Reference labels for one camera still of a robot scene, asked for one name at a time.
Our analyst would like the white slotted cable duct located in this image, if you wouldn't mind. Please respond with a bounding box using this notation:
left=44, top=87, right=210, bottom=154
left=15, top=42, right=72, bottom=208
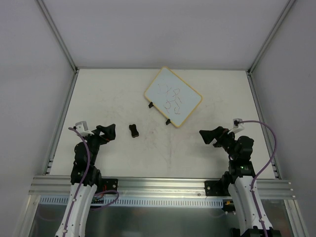
left=39, top=195, right=224, bottom=209

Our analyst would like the purple cable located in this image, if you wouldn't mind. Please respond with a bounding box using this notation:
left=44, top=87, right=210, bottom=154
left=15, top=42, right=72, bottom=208
left=68, top=127, right=119, bottom=237
left=238, top=119, right=277, bottom=237

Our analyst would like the aluminium frame post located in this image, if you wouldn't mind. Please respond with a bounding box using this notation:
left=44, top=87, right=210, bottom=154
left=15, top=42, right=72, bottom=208
left=247, top=0, right=297, bottom=74
left=37, top=0, right=79, bottom=72

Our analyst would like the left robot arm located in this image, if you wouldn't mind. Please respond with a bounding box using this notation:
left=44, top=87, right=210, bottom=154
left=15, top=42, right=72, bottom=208
left=55, top=121, right=119, bottom=237

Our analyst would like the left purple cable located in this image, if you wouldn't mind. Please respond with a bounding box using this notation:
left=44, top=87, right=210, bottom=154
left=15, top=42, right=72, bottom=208
left=68, top=127, right=119, bottom=237

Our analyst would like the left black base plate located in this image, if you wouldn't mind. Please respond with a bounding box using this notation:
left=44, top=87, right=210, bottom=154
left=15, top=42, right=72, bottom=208
left=97, top=178, right=119, bottom=195

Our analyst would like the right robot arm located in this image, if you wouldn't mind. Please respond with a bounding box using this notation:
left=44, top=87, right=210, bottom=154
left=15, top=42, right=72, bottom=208
left=199, top=126, right=281, bottom=237

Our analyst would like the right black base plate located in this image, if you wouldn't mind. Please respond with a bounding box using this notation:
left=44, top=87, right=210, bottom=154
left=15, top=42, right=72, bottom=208
left=204, top=180, right=230, bottom=197

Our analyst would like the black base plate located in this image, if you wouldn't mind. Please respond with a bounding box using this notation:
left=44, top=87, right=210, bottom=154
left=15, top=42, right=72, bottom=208
left=204, top=180, right=230, bottom=197
left=97, top=178, right=119, bottom=195

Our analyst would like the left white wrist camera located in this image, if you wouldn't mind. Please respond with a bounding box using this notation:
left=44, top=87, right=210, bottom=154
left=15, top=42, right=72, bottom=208
left=75, top=121, right=93, bottom=137

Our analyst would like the black bone-shaped eraser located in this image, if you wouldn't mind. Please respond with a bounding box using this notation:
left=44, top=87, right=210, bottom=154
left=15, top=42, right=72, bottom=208
left=129, top=124, right=139, bottom=138

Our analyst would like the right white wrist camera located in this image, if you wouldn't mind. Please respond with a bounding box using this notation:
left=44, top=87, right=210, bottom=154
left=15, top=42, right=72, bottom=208
left=228, top=118, right=244, bottom=134

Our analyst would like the aluminium front rail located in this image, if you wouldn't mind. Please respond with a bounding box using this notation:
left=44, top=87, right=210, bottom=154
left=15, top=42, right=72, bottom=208
left=28, top=175, right=296, bottom=200

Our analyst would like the right aluminium frame post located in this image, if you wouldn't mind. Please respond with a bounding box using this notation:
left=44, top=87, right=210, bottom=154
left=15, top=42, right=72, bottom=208
left=247, top=0, right=297, bottom=74

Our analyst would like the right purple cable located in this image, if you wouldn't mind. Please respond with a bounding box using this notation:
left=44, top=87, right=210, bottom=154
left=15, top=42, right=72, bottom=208
left=238, top=119, right=277, bottom=237

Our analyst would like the yellow framed whiteboard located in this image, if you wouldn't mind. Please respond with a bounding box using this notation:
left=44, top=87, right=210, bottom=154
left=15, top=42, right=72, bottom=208
left=144, top=67, right=203, bottom=127

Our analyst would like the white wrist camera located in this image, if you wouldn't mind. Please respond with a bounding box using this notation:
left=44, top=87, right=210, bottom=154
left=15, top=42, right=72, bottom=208
left=75, top=121, right=93, bottom=137
left=228, top=118, right=244, bottom=134

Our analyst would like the left aluminium frame post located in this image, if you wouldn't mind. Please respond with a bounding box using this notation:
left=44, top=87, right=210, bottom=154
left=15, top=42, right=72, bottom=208
left=37, top=0, right=79, bottom=72

